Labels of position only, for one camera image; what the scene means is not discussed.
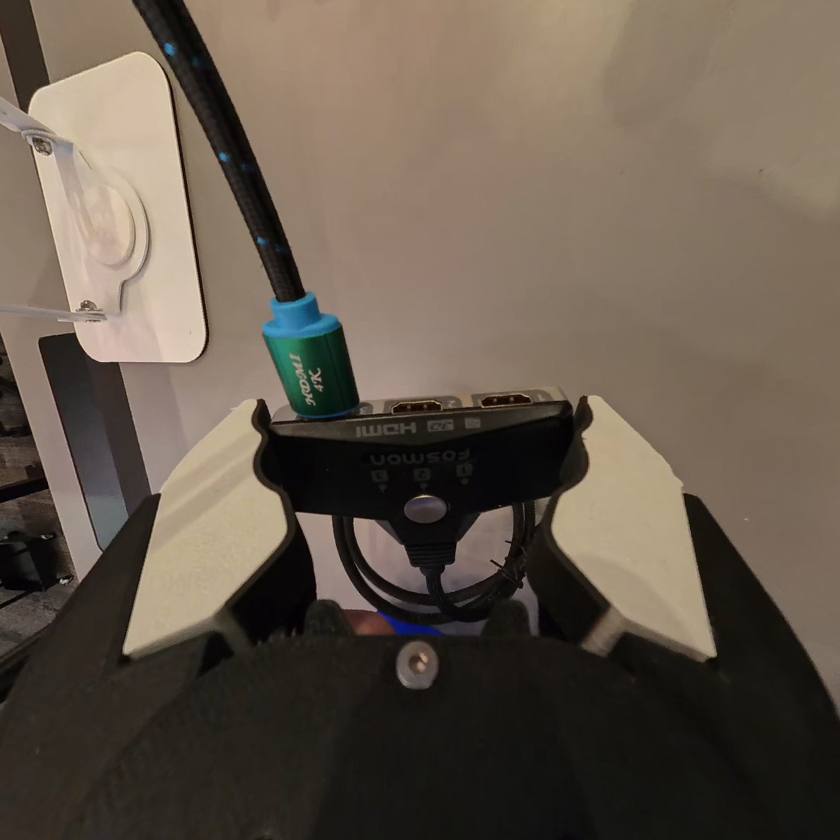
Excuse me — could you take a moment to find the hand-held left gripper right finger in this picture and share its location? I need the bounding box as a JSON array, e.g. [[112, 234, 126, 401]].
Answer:
[[528, 394, 718, 662]]

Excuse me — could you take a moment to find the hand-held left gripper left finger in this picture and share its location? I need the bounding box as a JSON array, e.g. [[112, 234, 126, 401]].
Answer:
[[121, 397, 316, 660]]

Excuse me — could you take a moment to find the black port adapter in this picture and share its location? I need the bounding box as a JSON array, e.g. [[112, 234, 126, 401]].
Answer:
[[270, 386, 573, 568]]

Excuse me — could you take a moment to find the black braided hdmi cable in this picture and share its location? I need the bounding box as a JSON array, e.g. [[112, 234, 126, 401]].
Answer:
[[131, 0, 361, 421]]

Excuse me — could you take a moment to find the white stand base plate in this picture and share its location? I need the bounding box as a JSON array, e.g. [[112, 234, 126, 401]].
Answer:
[[28, 51, 210, 364]]

